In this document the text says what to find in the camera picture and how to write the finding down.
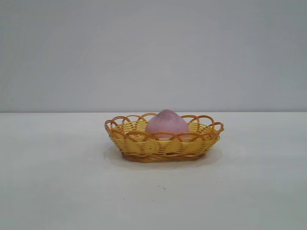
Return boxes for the yellow woven plastic basket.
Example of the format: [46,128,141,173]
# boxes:
[103,112,225,164]

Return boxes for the pink toy peach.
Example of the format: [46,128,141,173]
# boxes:
[145,109,191,140]

